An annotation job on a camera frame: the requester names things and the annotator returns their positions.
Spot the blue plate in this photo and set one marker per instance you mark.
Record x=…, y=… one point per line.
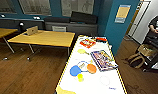
x=82, y=63

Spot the long dark grey bench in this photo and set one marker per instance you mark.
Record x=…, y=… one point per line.
x=15, y=22

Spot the tan woven basket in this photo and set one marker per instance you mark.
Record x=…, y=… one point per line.
x=147, y=50

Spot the tan backpack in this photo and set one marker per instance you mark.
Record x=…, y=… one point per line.
x=135, y=61

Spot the person in dark shirt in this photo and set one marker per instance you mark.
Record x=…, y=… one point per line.
x=156, y=25

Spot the white rectangular pad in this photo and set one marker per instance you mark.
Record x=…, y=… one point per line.
x=59, y=28

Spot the dark grey sofa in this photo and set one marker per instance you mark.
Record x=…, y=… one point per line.
x=75, y=21

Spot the small yellow cup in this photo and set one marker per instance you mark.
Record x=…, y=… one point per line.
x=80, y=78

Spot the yellow gaming table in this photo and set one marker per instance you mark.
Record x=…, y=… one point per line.
x=91, y=83

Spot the long yellow wooden table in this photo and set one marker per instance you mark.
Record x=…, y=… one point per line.
x=3, y=33
x=45, y=38

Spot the tan open box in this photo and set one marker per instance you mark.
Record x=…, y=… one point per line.
x=32, y=31

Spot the yellow wall sign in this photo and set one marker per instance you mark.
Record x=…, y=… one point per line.
x=122, y=14

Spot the orange game box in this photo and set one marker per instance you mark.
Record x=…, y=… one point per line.
x=87, y=43

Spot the small blue piece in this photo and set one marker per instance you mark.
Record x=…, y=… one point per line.
x=112, y=88

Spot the orange bowl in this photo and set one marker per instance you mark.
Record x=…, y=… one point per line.
x=92, y=69

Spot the black chair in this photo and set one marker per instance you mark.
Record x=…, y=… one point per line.
x=21, y=26

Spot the interior glass window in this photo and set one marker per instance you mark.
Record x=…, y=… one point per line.
x=5, y=6
x=35, y=6
x=78, y=7

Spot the blue bowl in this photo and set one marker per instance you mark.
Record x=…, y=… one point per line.
x=75, y=71

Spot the red and black paddle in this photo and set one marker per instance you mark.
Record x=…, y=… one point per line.
x=101, y=39

